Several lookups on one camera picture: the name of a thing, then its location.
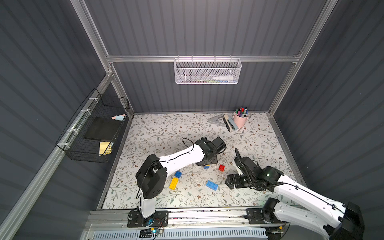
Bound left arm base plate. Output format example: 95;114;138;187
127;209;169;228

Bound grey triangle ruler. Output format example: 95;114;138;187
208;114;226;127

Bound pastel sticky notes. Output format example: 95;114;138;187
111;114;126;121

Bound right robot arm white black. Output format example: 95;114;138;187
226;150;365;240

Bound white bottle in basket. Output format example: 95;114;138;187
213;76;234;82

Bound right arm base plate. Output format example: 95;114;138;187
245;208;283;225

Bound floral table mat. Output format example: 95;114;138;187
102;113;304;210

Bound light blue long lego brick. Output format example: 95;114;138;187
206;181;219;191

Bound dark blue square lego brick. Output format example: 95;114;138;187
175;171;182;178

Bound long yellow lego brick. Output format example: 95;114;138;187
169;177;179;190

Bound black notebook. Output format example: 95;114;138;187
84;117;122;142

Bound black wire basket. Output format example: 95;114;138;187
57;90;130;164

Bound aluminium front rail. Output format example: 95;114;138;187
83;206;271;231

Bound pink pen cup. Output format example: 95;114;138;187
233;113;248;129

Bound yellow sticky notes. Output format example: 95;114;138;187
99;142;114;156

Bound white wire mesh basket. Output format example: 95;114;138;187
174;57;242;85

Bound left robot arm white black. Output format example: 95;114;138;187
136;137;227;219

